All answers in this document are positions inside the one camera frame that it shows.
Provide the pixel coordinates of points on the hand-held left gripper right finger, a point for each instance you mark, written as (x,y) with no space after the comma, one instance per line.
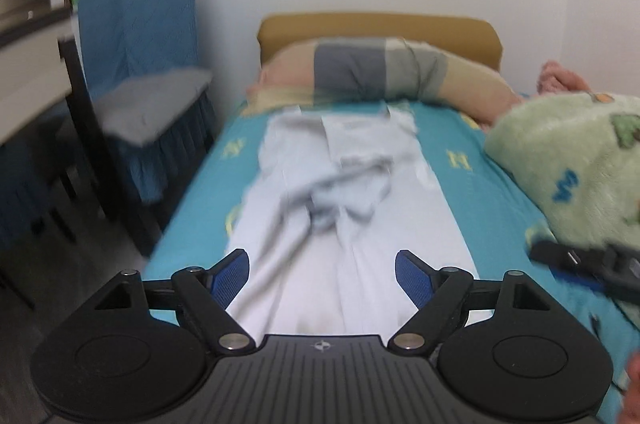
(412,278)

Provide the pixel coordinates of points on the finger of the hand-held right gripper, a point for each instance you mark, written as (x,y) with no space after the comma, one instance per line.
(562,254)

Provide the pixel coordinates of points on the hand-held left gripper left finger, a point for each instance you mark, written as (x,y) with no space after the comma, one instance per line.
(232,278)

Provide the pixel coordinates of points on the white garment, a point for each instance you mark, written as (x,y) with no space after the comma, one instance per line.
(345,254)

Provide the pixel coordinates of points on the green fleece printed blanket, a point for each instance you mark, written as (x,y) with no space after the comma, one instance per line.
(575,164)

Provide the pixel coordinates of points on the bed with teal sheet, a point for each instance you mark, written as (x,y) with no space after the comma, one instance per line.
(480,184)

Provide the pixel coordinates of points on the colour-block bolster pillow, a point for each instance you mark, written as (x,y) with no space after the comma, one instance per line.
(350,72)

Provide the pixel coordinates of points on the mustard yellow headboard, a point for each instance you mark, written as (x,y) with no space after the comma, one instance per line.
(380,27)

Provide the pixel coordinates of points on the chair with blue quilted cover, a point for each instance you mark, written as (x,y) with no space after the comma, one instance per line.
(145,29)

